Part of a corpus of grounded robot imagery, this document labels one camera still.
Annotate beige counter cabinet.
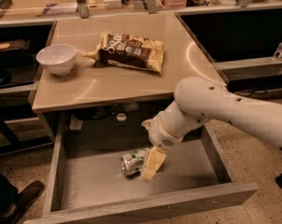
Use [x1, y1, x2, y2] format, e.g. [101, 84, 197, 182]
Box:
[32, 13, 224, 113]

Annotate dark trouser leg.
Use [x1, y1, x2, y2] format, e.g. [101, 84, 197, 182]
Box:
[0, 173, 18, 215]

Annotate white bowl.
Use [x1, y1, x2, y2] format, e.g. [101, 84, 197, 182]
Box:
[36, 44, 77, 76]

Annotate open grey wooden drawer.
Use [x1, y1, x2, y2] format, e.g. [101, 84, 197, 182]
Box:
[25, 111, 258, 224]

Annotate brown chip bag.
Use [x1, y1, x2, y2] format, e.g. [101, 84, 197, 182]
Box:
[83, 34, 163, 75]

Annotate brown shoe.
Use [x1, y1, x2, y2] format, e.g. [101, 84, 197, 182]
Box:
[0, 180, 45, 224]

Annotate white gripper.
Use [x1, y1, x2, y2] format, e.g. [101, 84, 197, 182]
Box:
[141, 111, 185, 181]

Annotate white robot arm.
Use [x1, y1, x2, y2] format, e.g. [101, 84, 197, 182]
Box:
[141, 77, 282, 181]

